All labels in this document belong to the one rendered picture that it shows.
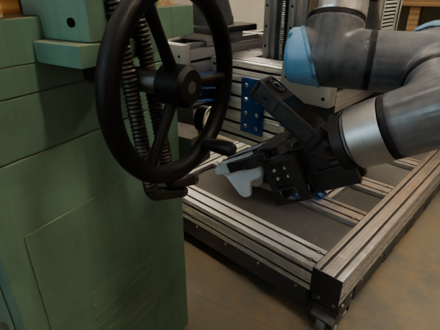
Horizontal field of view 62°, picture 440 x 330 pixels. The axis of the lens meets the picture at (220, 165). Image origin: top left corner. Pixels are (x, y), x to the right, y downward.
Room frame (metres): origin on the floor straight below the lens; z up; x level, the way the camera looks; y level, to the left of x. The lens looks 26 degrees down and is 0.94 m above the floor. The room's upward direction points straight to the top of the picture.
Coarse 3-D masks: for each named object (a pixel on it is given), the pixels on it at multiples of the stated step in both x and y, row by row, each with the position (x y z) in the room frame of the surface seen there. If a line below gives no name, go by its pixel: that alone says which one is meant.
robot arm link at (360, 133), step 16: (352, 112) 0.39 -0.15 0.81; (368, 112) 0.38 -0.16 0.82; (352, 128) 0.38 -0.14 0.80; (368, 128) 0.36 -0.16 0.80; (352, 144) 0.37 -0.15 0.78; (368, 144) 0.36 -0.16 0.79; (384, 144) 0.35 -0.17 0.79; (352, 160) 0.38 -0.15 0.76; (368, 160) 0.37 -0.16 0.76; (384, 160) 0.36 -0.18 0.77
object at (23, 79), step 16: (32, 64) 0.52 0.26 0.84; (48, 64) 0.54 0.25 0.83; (0, 80) 0.48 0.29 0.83; (16, 80) 0.50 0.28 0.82; (32, 80) 0.52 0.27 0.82; (48, 80) 0.54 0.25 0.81; (64, 80) 0.56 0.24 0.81; (80, 80) 0.59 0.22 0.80; (0, 96) 0.48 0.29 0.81; (16, 96) 0.50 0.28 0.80
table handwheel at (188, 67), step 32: (128, 0) 0.44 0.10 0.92; (192, 0) 0.55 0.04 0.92; (128, 32) 0.43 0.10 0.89; (160, 32) 0.48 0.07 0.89; (224, 32) 0.61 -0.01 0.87; (96, 64) 0.41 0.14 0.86; (224, 64) 0.62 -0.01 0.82; (96, 96) 0.40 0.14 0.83; (160, 96) 0.50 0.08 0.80; (192, 96) 0.51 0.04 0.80; (224, 96) 0.61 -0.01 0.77; (160, 128) 0.48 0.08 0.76; (128, 160) 0.41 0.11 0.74; (192, 160) 0.53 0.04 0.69
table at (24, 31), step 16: (16, 16) 0.53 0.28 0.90; (32, 16) 0.54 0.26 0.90; (160, 16) 0.77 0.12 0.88; (176, 16) 0.81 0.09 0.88; (192, 16) 0.86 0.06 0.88; (0, 32) 0.49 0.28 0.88; (16, 32) 0.51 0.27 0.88; (32, 32) 0.53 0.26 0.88; (176, 32) 0.81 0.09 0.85; (192, 32) 0.86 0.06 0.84; (0, 48) 0.49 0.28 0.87; (16, 48) 0.51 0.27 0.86; (32, 48) 0.53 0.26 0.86; (48, 48) 0.51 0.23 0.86; (64, 48) 0.49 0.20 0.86; (80, 48) 0.48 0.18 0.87; (96, 48) 0.50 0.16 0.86; (0, 64) 0.49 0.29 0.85; (16, 64) 0.50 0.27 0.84; (64, 64) 0.50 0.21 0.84; (80, 64) 0.48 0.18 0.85
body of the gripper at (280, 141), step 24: (336, 120) 0.40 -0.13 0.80; (264, 144) 0.46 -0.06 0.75; (288, 144) 0.42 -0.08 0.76; (336, 144) 0.38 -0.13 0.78; (264, 168) 0.44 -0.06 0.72; (288, 168) 0.41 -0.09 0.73; (312, 168) 0.41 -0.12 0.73; (336, 168) 0.40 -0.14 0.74; (360, 168) 0.40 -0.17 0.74; (288, 192) 0.42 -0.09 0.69; (312, 192) 0.40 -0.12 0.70
